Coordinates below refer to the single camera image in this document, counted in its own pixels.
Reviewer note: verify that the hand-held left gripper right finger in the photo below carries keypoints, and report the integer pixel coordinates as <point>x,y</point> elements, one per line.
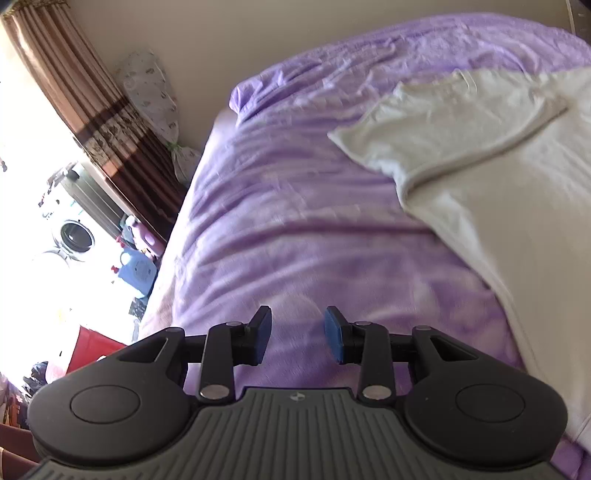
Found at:
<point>333,333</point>

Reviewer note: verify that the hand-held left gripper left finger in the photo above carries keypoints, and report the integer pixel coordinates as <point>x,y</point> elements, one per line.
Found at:
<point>261,333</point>

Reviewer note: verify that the white t-shirt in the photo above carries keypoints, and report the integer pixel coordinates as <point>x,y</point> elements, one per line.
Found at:
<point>498,194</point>

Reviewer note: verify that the purple bed sheet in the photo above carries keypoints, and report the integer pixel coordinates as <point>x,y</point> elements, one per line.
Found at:
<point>295,212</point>

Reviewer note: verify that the blue detergent bottle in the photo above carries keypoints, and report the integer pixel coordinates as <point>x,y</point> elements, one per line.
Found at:
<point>136,271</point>

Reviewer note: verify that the purple bottle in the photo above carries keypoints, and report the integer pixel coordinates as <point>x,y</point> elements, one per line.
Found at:
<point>147,236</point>

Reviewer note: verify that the red plastic stool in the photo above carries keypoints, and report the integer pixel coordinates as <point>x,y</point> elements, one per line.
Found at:
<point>94,345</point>

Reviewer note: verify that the white washing machine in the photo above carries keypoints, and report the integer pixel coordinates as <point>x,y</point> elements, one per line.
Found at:
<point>71,236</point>

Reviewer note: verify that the grey ribbed cabinet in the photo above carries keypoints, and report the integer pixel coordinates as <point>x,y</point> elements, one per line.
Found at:
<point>94,191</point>

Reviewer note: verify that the floral cloth covered fan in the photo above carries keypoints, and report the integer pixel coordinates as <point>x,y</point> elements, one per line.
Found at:
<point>157,110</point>

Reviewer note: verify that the brown striped curtain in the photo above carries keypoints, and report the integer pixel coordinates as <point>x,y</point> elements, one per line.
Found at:
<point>87,106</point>

